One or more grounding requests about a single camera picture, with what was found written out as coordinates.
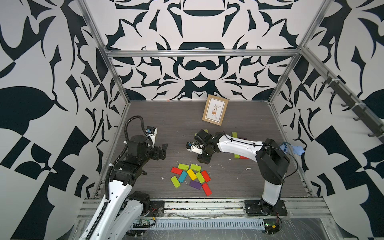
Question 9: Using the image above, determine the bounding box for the circuit board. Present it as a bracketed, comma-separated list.
[263, 223, 281, 235]
[132, 218, 156, 229]

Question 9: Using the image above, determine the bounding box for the white cable duct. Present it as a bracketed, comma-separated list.
[151, 219, 265, 231]

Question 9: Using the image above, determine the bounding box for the teal block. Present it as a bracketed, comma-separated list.
[178, 171, 188, 183]

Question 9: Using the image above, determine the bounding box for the wooden picture frame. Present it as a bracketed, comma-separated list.
[202, 95, 229, 126]

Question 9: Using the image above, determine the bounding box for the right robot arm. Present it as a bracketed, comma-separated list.
[186, 130, 291, 215]

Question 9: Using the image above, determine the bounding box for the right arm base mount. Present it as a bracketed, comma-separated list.
[244, 200, 288, 217]

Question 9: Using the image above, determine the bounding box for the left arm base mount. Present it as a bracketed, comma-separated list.
[140, 201, 165, 218]

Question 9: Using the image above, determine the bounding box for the right circuit board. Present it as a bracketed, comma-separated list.
[263, 223, 281, 235]

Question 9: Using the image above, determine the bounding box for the blue cloth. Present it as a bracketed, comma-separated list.
[280, 142, 305, 156]

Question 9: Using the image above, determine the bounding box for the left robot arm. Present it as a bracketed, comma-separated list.
[80, 135, 168, 240]

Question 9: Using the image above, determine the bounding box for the purple block lower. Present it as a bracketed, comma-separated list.
[190, 181, 202, 190]

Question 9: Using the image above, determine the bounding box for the left circuit board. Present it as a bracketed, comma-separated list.
[132, 218, 156, 229]

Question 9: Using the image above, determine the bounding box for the yellow block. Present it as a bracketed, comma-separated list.
[187, 169, 197, 181]

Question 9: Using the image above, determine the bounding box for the black wall hook rail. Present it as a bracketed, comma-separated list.
[322, 70, 384, 145]

